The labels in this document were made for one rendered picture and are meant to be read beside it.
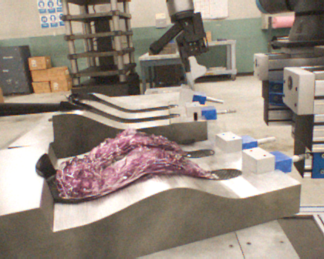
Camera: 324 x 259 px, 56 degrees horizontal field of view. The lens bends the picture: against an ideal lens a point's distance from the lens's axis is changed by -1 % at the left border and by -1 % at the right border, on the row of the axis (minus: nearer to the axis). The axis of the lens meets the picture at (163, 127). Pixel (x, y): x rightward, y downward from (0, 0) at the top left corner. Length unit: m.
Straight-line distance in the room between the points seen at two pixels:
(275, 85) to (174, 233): 0.85
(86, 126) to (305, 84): 0.51
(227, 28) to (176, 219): 7.06
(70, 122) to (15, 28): 7.61
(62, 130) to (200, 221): 0.45
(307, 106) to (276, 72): 0.50
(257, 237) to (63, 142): 0.51
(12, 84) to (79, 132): 7.20
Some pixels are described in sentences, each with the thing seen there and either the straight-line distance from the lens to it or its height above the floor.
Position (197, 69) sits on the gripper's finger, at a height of 1.00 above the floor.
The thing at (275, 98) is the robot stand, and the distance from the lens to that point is 1.22.
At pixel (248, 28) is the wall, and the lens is 7.50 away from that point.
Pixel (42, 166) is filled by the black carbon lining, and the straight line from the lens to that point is 0.57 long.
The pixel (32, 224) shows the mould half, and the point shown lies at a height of 0.89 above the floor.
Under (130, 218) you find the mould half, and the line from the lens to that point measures 0.43.
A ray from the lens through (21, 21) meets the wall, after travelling 8.27.
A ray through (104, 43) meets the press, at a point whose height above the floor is 1.02.
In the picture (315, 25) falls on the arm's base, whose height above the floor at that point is 1.09.
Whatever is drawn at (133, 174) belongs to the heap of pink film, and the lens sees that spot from 0.47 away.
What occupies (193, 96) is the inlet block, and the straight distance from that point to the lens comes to 0.90.
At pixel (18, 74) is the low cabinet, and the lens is 7.85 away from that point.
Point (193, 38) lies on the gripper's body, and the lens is 0.89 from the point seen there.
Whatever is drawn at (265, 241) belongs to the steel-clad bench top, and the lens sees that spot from 0.50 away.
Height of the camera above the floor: 1.10
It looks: 17 degrees down
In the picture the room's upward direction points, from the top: 5 degrees counter-clockwise
